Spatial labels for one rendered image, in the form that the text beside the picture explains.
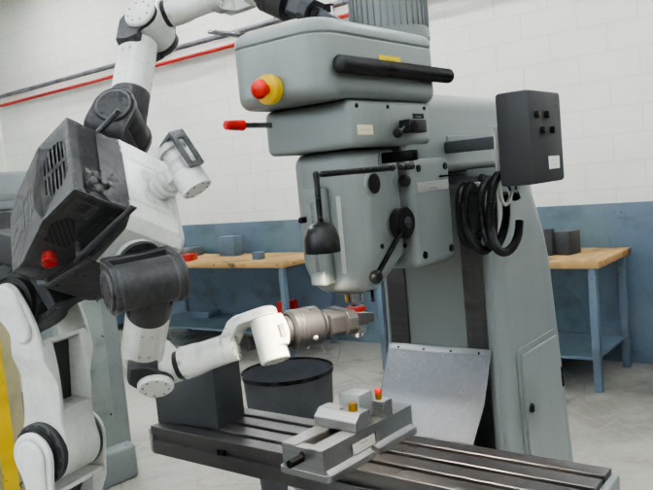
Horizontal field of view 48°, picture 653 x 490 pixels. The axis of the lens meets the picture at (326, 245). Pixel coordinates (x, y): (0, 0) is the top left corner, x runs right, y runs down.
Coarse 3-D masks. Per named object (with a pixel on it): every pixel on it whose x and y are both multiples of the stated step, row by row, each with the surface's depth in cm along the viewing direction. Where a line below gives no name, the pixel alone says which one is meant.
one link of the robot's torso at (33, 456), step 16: (96, 416) 176; (16, 448) 164; (32, 448) 160; (48, 448) 160; (16, 464) 164; (32, 464) 161; (48, 464) 160; (96, 464) 177; (32, 480) 162; (48, 480) 161; (64, 480) 169; (80, 480) 169; (96, 480) 174
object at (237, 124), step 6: (234, 120) 154; (240, 120) 155; (228, 126) 152; (234, 126) 153; (240, 126) 154; (246, 126) 155; (252, 126) 158; (258, 126) 159; (264, 126) 161; (270, 126) 162
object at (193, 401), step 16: (224, 368) 199; (176, 384) 202; (192, 384) 199; (208, 384) 196; (224, 384) 199; (240, 384) 205; (160, 400) 206; (176, 400) 203; (192, 400) 200; (208, 400) 197; (224, 400) 199; (240, 400) 205; (160, 416) 206; (176, 416) 204; (192, 416) 200; (208, 416) 198; (224, 416) 199; (240, 416) 205
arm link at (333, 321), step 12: (312, 312) 161; (324, 312) 164; (336, 312) 165; (348, 312) 164; (312, 324) 160; (324, 324) 161; (336, 324) 163; (348, 324) 163; (312, 336) 160; (324, 336) 162
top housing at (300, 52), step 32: (256, 32) 150; (288, 32) 144; (320, 32) 143; (352, 32) 149; (384, 32) 159; (256, 64) 151; (288, 64) 145; (320, 64) 143; (288, 96) 147; (320, 96) 145; (352, 96) 151; (384, 96) 159; (416, 96) 170
